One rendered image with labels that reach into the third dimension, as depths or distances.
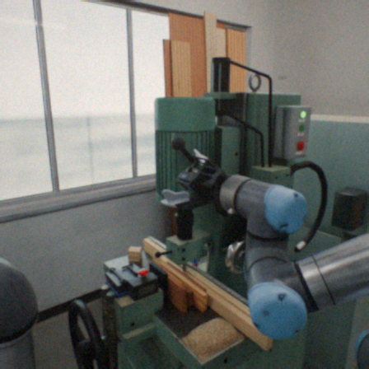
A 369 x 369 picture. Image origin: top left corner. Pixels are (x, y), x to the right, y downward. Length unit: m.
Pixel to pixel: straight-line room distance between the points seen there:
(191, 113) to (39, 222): 1.60
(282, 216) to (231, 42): 2.49
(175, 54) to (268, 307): 2.20
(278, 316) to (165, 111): 0.60
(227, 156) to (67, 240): 1.61
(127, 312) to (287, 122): 0.72
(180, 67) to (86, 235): 1.40
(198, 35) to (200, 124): 1.91
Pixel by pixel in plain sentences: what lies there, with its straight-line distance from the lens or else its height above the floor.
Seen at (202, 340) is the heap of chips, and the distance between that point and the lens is 0.87.
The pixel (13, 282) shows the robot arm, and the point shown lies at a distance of 0.54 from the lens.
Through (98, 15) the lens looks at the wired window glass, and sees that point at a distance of 2.44.
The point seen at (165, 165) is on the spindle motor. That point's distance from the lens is 0.90.
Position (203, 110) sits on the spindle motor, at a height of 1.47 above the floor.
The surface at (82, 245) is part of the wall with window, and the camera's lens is 2.43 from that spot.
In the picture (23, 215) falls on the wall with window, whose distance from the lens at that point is 2.21.
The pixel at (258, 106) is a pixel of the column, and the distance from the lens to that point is 0.99.
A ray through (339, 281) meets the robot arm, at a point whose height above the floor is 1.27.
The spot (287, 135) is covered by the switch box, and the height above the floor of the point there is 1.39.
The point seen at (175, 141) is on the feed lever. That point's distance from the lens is 0.75.
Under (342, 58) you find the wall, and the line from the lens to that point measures 3.20.
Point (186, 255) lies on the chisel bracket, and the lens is 1.03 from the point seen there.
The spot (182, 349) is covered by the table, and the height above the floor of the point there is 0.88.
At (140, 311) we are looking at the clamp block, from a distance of 0.97.
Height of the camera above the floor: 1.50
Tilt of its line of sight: 15 degrees down
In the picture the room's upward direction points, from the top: straight up
